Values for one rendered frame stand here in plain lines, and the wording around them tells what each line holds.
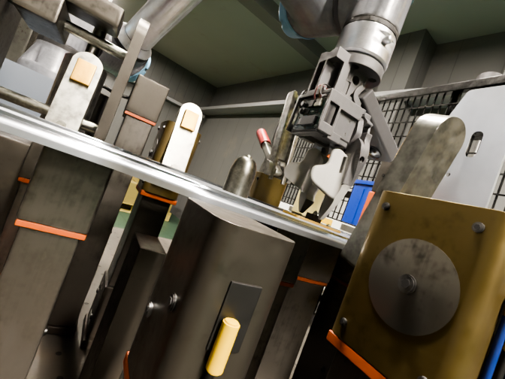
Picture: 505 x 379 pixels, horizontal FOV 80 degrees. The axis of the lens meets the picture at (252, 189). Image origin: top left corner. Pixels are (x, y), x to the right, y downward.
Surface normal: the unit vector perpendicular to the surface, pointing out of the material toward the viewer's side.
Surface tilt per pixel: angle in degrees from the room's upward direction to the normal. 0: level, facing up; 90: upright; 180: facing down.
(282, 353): 90
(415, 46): 90
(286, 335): 90
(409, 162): 90
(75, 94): 78
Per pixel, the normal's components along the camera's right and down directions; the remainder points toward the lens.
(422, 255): -0.83, -0.33
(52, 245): 0.43, 0.14
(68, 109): 0.50, -0.06
